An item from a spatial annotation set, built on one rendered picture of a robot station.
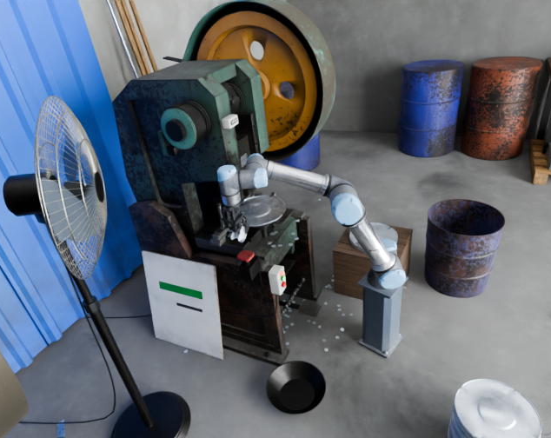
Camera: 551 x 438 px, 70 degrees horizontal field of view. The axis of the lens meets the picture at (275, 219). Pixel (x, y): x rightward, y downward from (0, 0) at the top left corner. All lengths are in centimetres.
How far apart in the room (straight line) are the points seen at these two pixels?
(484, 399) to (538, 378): 60
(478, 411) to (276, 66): 177
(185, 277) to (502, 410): 156
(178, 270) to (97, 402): 81
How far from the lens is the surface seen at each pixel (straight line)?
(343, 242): 250
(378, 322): 217
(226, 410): 220
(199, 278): 216
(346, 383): 221
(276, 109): 219
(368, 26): 499
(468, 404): 186
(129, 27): 295
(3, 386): 92
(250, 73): 194
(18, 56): 261
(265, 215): 200
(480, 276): 265
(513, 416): 187
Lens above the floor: 181
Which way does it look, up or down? 31 degrees down
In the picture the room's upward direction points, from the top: 8 degrees counter-clockwise
